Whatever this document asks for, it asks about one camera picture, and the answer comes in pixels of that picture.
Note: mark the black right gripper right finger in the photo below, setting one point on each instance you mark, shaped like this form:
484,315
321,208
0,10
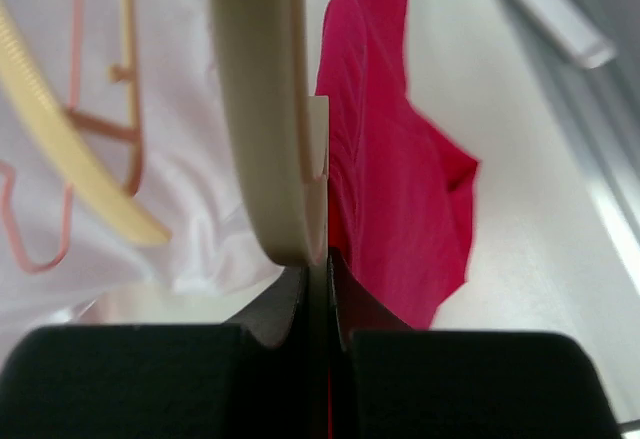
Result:
387,380

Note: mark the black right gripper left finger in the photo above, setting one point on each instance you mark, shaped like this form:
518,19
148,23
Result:
244,378

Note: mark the crimson t shirt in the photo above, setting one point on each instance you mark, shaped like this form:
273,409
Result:
401,200

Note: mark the cream wooden hanger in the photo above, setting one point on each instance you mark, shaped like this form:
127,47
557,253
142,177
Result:
42,113

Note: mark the pink wire hanger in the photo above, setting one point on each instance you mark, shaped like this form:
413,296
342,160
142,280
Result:
132,134

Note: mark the cream hanger of crimson shirt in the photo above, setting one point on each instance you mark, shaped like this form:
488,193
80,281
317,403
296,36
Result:
278,131

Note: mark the pale pink t shirt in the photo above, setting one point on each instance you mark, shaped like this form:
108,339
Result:
213,266

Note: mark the metal clothes rack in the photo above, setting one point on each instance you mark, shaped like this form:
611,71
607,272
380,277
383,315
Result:
572,31

